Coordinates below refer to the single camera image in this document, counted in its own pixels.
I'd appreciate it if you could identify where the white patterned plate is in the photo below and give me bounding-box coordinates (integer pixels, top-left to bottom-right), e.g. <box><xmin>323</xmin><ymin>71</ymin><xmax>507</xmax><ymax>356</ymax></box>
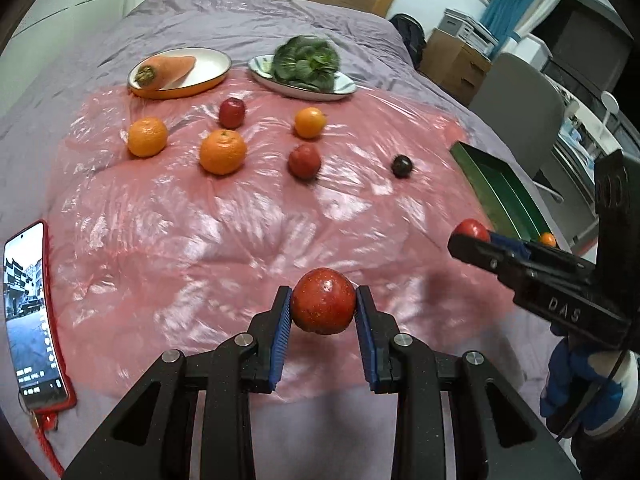
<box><xmin>248</xmin><ymin>55</ymin><xmax>358</xmax><ymax>102</ymax></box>

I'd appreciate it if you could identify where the orange carrot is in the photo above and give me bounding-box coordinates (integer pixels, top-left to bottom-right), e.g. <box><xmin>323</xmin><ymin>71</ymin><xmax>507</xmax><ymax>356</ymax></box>
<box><xmin>134</xmin><ymin>55</ymin><xmax>196</xmax><ymax>90</ymax></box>

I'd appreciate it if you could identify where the orange rimmed white plate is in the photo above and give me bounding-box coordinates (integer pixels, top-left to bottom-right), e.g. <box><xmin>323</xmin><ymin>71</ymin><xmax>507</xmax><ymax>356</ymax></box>
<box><xmin>127</xmin><ymin>47</ymin><xmax>232</xmax><ymax>100</ymax></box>

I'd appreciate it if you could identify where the small back red apple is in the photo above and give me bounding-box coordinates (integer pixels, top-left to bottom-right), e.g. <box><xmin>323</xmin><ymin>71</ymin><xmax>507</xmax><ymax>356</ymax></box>
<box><xmin>218</xmin><ymin>98</ymin><xmax>246</xmax><ymax>130</ymax></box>

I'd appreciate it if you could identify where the red phone cable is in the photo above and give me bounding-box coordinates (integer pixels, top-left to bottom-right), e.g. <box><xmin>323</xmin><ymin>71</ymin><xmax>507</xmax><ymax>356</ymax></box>
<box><xmin>29</xmin><ymin>408</ymin><xmax>66</xmax><ymax>478</ymax></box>

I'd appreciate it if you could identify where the red smartphone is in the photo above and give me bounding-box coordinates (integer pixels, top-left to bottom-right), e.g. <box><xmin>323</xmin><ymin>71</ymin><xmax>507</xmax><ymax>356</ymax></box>
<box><xmin>2</xmin><ymin>220</ymin><xmax>76</xmax><ymax>414</ymax></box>

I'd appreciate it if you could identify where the dark purple plum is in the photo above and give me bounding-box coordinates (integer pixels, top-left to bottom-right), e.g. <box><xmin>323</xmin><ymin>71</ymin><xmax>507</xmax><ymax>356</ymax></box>
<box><xmin>390</xmin><ymin>155</ymin><xmax>413</xmax><ymax>179</ymax></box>

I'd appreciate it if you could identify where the right blue gloved hand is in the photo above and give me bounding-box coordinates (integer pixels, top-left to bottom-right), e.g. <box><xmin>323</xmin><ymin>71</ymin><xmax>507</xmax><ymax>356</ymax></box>
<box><xmin>539</xmin><ymin>334</ymin><xmax>639</xmax><ymax>439</ymax></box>

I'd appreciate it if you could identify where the green rectangular tray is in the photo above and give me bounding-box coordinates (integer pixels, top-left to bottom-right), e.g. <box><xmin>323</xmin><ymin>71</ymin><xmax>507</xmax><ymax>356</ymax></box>
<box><xmin>450</xmin><ymin>142</ymin><xmax>552</xmax><ymax>243</ymax></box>

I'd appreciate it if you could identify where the white wardrobe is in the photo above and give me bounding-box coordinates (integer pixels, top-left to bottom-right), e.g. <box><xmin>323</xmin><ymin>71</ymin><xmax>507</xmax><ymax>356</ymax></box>
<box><xmin>1</xmin><ymin>0</ymin><xmax>136</xmax><ymax>113</ymax></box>

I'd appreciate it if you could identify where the wooden nightstand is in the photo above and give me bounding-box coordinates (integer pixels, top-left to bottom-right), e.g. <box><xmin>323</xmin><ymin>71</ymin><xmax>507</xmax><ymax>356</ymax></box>
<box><xmin>418</xmin><ymin>29</ymin><xmax>491</xmax><ymax>106</ymax></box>

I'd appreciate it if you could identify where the green leafy cabbage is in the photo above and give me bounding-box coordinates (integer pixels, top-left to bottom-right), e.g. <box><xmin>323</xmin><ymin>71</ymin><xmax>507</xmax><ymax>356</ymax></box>
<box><xmin>273</xmin><ymin>36</ymin><xmax>341</xmax><ymax>77</ymax></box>

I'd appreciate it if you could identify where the mandarin orange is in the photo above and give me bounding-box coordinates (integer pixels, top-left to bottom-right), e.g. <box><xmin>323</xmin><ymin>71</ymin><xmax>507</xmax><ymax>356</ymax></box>
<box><xmin>198</xmin><ymin>129</ymin><xmax>247</xmax><ymax>177</ymax></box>

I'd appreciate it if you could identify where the white desk lamp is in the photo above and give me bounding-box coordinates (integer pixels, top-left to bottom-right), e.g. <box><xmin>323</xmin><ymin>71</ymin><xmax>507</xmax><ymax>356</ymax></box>
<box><xmin>600</xmin><ymin>91</ymin><xmax>620</xmax><ymax>131</ymax></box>

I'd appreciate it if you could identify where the pink plastic sheet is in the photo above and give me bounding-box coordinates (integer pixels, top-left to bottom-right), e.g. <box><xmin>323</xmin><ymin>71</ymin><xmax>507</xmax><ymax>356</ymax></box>
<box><xmin>47</xmin><ymin>70</ymin><xmax>512</xmax><ymax>396</ymax></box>

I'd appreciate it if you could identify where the grey office chair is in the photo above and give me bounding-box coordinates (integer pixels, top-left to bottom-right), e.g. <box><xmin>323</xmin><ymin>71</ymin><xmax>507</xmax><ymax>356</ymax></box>
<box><xmin>469</xmin><ymin>53</ymin><xmax>565</xmax><ymax>178</ymax></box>

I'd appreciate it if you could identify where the black backpack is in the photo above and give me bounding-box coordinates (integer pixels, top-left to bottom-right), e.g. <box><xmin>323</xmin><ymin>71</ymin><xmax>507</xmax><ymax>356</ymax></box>
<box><xmin>390</xmin><ymin>13</ymin><xmax>426</xmax><ymax>68</ymax></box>

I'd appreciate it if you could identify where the right blue curtain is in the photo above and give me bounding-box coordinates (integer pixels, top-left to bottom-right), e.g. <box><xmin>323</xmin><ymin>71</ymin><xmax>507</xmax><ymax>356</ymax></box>
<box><xmin>480</xmin><ymin>0</ymin><xmax>535</xmax><ymax>60</ymax></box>

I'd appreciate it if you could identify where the white desk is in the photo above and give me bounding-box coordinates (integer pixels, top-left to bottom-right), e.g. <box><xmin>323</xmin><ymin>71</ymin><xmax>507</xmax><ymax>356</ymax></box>
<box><xmin>551</xmin><ymin>80</ymin><xmax>639</xmax><ymax>190</ymax></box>

